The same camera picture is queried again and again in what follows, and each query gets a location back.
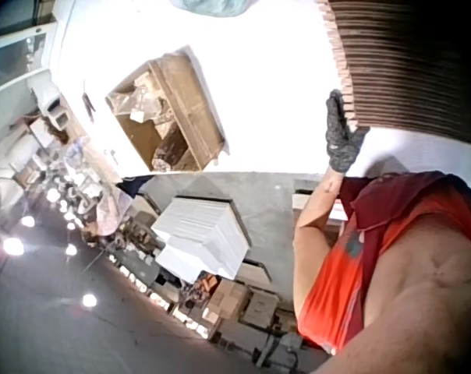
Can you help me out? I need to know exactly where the person's left hand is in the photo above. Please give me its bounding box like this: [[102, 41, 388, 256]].
[[325, 88, 371, 175]]

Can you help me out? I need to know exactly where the stack of brown cardboard sheets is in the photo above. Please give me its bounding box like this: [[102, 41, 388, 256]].
[[316, 0, 471, 146]]

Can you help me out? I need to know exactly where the stack of white sheets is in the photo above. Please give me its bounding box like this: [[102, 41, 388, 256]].
[[151, 196, 253, 284]]

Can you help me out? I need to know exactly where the open wooden crate with plastic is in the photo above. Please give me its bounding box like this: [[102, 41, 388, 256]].
[[104, 45, 229, 175]]

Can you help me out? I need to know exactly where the brown cardboard box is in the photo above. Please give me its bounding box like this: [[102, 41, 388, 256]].
[[241, 290, 280, 328], [207, 278, 249, 321]]

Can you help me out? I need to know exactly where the green bag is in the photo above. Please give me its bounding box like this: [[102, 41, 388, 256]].
[[168, 0, 253, 19]]

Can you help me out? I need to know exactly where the grey floor machine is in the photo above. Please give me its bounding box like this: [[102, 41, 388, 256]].
[[253, 330, 303, 369]]

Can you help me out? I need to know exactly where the black hand tool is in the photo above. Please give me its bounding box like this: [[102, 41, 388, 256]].
[[82, 90, 97, 123]]

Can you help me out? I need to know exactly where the cluttered workbench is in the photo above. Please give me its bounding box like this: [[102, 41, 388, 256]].
[[0, 112, 221, 340]]

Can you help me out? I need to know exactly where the white plastic container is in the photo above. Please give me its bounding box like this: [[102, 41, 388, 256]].
[[27, 76, 62, 118]]

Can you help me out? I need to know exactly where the glass window frame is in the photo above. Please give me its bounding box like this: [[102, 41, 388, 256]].
[[0, 19, 58, 98]]

